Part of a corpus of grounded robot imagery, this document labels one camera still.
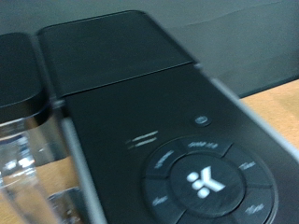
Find black Keurig coffee machine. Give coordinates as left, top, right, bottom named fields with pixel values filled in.
left=31, top=9, right=299, bottom=224

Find clear water reservoir black lid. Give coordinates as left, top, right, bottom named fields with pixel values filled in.
left=0, top=32, right=83, bottom=224

